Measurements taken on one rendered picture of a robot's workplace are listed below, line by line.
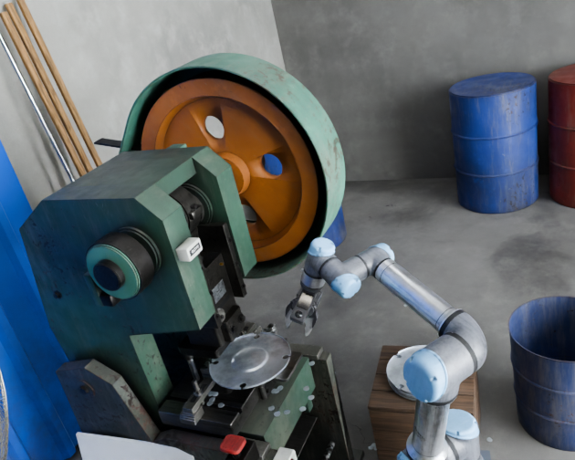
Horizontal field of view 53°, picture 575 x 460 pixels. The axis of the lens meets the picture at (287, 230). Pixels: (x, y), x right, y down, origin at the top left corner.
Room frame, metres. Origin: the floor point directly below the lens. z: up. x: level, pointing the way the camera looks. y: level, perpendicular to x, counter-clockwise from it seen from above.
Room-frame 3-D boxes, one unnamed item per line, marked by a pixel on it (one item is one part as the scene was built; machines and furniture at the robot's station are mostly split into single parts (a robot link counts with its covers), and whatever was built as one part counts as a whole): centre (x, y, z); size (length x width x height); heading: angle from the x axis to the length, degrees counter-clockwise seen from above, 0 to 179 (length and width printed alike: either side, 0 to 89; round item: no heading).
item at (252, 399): (1.68, 0.34, 0.68); 0.45 x 0.30 x 0.06; 150
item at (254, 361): (1.61, 0.23, 0.78); 0.29 x 0.29 x 0.01
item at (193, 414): (1.53, 0.42, 0.76); 0.17 x 0.06 x 0.10; 150
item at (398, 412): (1.81, -0.40, 0.18); 0.40 x 0.38 x 0.35; 67
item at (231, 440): (1.28, 0.31, 0.72); 0.07 x 0.06 x 0.08; 60
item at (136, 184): (1.75, 0.47, 0.83); 0.79 x 0.43 x 1.34; 60
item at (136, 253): (1.47, 0.48, 1.31); 0.22 x 0.12 x 0.22; 60
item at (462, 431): (1.24, -0.35, 0.62); 0.13 x 0.12 x 0.14; 117
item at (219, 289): (1.66, 0.30, 1.04); 0.17 x 0.15 x 0.30; 60
